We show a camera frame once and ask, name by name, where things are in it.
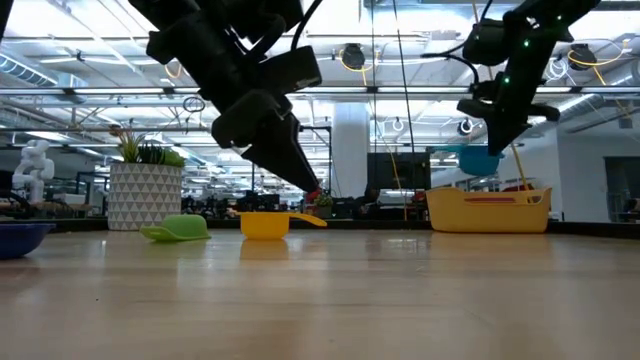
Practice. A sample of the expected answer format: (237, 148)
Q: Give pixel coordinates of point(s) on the yellow plastic measuring cup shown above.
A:
(262, 227)

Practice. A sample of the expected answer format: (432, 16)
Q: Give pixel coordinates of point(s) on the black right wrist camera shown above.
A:
(482, 42)

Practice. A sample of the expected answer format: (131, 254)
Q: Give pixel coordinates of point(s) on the black background monitor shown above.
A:
(399, 170)

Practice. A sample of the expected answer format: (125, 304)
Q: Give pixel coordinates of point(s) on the white robot figure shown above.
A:
(32, 170)

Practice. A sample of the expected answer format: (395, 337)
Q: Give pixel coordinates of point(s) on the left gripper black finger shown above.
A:
(287, 155)

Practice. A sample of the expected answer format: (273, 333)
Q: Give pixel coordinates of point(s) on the small dark blue measuring cup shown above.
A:
(20, 240)

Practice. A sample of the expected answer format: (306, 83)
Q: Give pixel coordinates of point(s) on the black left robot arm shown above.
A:
(170, 6)

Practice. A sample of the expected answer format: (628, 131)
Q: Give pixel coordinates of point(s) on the black table frame rail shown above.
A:
(80, 225)

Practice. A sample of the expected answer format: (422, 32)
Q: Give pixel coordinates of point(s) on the green plastic measuring cup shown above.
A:
(180, 227)

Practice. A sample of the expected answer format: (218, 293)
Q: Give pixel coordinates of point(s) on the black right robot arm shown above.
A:
(545, 25)

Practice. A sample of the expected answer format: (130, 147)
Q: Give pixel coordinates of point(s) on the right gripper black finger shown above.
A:
(512, 129)
(496, 132)

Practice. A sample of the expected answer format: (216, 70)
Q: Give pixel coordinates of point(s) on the succulent in white patterned pot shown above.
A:
(142, 200)

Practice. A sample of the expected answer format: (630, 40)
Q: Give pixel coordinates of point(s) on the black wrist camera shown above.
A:
(290, 70)
(482, 42)

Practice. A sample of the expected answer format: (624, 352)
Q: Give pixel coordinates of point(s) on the light blue measuring cup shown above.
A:
(475, 162)

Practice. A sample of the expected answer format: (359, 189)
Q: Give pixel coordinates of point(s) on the small background potted plant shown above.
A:
(323, 202)

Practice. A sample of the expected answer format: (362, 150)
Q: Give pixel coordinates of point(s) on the yellow plastic basket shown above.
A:
(450, 215)

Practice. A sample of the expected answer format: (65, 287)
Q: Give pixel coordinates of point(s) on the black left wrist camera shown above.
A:
(290, 70)

